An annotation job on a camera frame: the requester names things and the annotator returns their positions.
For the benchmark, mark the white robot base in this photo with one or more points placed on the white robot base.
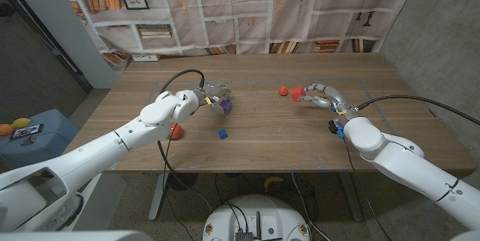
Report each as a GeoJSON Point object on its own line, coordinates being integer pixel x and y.
{"type": "Point", "coordinates": [270, 214]}

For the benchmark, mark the purple magnetic cube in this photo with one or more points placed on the purple magnetic cube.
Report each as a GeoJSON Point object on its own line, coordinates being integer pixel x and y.
{"type": "Point", "coordinates": [227, 106]}

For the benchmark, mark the white robot torso shell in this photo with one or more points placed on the white robot torso shell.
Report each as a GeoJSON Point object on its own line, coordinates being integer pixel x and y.
{"type": "Point", "coordinates": [75, 236]}

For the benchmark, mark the orange ball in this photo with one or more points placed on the orange ball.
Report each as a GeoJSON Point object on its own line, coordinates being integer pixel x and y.
{"type": "Point", "coordinates": [5, 129]}

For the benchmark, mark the red magnetic cube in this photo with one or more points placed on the red magnetic cube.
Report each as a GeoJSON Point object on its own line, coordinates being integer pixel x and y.
{"type": "Point", "coordinates": [297, 94]}

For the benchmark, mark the orange strawberry toy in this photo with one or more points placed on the orange strawberry toy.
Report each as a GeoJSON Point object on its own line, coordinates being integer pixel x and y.
{"type": "Point", "coordinates": [283, 91]}

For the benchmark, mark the white low platform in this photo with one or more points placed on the white low platform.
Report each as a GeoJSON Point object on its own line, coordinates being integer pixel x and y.
{"type": "Point", "coordinates": [108, 199]}

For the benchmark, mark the grey table leg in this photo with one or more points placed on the grey table leg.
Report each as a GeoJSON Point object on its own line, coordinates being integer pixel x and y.
{"type": "Point", "coordinates": [350, 196]}
{"type": "Point", "coordinates": [157, 196]}

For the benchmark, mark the yellow banana toy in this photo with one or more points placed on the yellow banana toy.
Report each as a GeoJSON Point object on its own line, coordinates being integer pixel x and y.
{"type": "Point", "coordinates": [273, 182]}

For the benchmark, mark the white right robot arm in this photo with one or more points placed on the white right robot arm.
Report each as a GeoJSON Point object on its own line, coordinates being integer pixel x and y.
{"type": "Point", "coordinates": [405, 166]}

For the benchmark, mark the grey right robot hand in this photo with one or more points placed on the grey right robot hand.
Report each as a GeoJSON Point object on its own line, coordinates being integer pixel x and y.
{"type": "Point", "coordinates": [335, 98]}

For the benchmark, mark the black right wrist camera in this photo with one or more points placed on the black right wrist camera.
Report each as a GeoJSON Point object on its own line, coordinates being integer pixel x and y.
{"type": "Point", "coordinates": [335, 126]}

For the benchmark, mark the printed bookshelf backdrop cloth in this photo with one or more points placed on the printed bookshelf backdrop cloth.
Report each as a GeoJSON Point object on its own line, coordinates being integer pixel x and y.
{"type": "Point", "coordinates": [225, 27]}

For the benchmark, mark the white power strip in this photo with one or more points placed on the white power strip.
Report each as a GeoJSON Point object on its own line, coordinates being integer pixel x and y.
{"type": "Point", "coordinates": [145, 57]}

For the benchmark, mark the blue-grey ottoman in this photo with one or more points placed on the blue-grey ottoman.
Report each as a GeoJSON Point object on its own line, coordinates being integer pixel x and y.
{"type": "Point", "coordinates": [45, 151]}

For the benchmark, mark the small blue block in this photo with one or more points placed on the small blue block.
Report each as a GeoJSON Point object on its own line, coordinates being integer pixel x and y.
{"type": "Point", "coordinates": [222, 134]}

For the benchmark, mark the light grey pillar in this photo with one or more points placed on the light grey pillar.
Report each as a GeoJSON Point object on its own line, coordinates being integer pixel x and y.
{"type": "Point", "coordinates": [56, 27]}

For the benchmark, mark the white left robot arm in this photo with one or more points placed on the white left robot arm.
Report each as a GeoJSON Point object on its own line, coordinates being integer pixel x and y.
{"type": "Point", "coordinates": [112, 147]}

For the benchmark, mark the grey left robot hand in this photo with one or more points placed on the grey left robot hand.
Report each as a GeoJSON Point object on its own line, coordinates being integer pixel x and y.
{"type": "Point", "coordinates": [212, 92]}

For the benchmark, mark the black round floor object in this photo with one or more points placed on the black round floor object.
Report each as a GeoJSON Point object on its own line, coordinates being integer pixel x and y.
{"type": "Point", "coordinates": [182, 181]}

